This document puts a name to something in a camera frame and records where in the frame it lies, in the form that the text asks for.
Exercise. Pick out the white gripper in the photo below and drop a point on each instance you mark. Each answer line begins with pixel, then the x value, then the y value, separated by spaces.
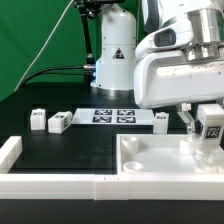
pixel 166 78

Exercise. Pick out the white square tabletop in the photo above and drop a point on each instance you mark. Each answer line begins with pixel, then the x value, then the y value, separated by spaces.
pixel 164 154

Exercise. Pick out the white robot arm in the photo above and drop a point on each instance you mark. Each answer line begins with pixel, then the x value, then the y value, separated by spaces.
pixel 116 66

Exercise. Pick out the white U-shaped fence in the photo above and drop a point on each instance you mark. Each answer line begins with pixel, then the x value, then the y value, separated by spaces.
pixel 118 186

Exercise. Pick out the white marker base plate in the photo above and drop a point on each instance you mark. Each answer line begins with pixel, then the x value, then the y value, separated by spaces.
pixel 94 116

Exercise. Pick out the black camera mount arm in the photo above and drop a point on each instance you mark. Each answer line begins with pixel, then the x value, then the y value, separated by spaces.
pixel 89 9

